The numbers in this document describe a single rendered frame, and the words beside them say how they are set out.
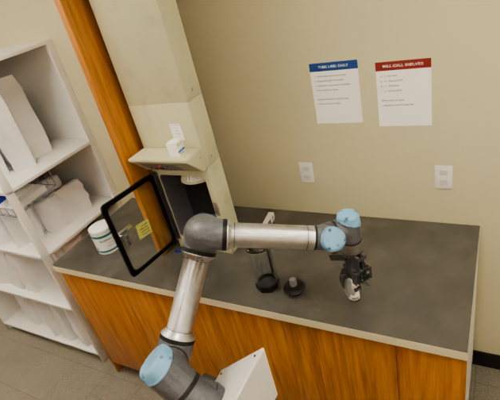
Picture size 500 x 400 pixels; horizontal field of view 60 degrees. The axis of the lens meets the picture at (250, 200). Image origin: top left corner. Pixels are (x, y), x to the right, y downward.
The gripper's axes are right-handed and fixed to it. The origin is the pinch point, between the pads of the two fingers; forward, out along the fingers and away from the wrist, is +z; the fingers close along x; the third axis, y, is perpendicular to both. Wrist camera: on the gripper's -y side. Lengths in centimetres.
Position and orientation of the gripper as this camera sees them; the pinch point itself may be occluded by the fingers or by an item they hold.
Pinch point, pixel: (353, 289)
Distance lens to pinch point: 169.6
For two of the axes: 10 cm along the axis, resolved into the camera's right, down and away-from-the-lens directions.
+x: 8.6, -4.0, 3.2
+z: 2.1, 8.5, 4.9
